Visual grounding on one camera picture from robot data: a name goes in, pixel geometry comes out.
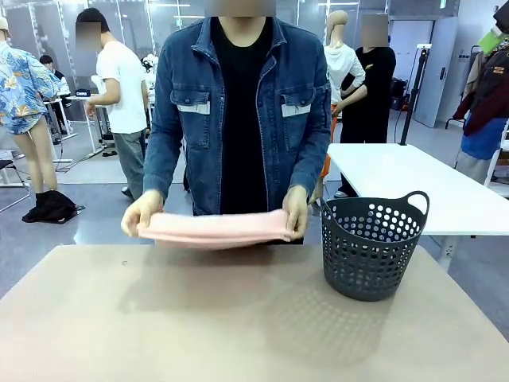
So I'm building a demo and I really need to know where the black pole stand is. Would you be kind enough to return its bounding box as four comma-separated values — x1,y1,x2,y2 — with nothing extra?
398,45,431,146

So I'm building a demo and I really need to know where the white table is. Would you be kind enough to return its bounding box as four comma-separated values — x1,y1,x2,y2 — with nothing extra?
325,142,509,272

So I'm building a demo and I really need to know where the beige hanging garment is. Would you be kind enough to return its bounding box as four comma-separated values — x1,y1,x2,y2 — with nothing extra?
461,50,487,103

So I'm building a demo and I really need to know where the black chair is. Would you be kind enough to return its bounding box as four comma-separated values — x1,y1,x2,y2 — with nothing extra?
0,158,32,212

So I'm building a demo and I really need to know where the mannequin in floral blue shirt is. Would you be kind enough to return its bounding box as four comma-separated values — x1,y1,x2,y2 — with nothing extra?
0,15,72,208

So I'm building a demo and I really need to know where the black bag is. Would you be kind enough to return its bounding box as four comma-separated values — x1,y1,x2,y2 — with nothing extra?
390,78,410,111

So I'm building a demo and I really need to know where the person's left forearm denim sleeve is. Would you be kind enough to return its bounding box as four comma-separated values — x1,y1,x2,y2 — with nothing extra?
278,119,333,193

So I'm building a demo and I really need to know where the person's right hand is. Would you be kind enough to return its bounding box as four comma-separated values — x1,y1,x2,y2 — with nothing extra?
120,189,165,240

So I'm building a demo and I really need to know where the person's left hand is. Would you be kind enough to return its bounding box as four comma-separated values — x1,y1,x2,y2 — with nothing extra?
282,184,310,242

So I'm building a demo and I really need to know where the black clothes pile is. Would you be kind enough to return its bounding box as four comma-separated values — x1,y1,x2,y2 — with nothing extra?
21,189,80,224

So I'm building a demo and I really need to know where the seated person black hair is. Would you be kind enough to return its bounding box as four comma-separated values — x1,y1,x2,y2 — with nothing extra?
38,54,69,136

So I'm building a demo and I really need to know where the dark maroon hanging jacket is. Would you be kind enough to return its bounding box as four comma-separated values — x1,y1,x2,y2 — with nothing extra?
452,49,509,137

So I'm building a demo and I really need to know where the white desk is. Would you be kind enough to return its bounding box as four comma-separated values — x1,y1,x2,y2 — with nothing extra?
42,92,107,162

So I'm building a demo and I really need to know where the blue hanging garment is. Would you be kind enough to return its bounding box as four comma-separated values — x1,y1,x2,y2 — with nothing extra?
460,115,509,161

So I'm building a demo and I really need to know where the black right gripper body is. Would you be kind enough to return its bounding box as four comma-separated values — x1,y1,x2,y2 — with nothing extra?
492,0,509,27

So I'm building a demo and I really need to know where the black perforated plastic basket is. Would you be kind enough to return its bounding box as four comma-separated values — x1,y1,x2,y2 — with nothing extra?
320,190,431,302

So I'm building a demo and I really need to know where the person in dark denim jacket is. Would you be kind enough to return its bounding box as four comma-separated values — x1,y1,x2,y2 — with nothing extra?
142,5,333,248

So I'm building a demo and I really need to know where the pink towel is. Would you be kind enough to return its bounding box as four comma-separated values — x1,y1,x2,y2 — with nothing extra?
136,209,296,250

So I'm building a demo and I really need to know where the grey metal cabinet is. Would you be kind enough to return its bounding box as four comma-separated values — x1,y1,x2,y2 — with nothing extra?
413,17,459,129

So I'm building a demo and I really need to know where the mannequin in white shirt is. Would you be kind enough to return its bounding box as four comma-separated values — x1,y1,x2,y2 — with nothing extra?
323,10,369,123

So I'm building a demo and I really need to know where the person in white t-shirt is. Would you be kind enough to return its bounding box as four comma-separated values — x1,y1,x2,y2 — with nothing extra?
75,6,150,201

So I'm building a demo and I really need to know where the person in black clothes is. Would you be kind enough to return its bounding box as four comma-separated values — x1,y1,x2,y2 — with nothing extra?
333,14,398,199

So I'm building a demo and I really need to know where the person's right forearm denim sleeve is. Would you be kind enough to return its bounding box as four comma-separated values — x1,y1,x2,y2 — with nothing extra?
142,123,188,197

